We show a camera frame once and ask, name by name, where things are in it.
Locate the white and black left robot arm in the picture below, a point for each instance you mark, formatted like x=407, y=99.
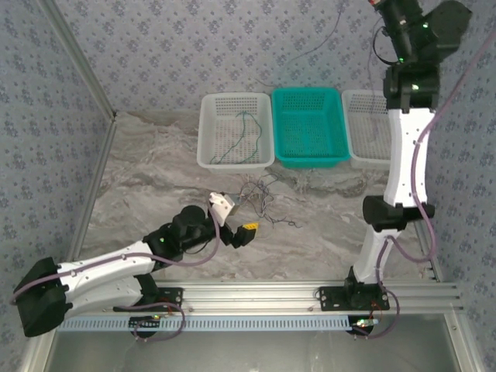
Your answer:
x=104, y=271

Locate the white perforated plastic basket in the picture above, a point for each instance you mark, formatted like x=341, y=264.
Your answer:
x=364, y=159
x=234, y=166

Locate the teal perforated plastic basket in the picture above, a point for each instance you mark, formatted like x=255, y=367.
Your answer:
x=310, y=160

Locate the small black controller board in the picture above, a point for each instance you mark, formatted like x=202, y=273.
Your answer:
x=143, y=323
x=362, y=325

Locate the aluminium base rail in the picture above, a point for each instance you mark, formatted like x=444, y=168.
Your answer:
x=252, y=296

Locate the aluminium frame profile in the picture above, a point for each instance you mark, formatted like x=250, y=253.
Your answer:
x=36, y=348
x=71, y=42
x=432, y=263
x=97, y=174
x=463, y=341

